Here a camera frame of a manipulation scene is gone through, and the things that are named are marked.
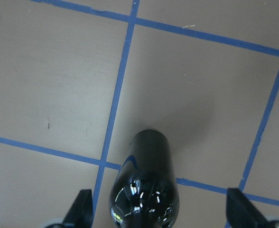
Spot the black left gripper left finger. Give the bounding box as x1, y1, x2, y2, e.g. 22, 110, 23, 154
62, 189, 93, 228

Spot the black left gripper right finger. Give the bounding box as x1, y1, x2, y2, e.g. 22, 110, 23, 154
226, 188, 272, 228

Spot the dark glass wine bottle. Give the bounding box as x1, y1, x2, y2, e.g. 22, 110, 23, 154
109, 129, 179, 228

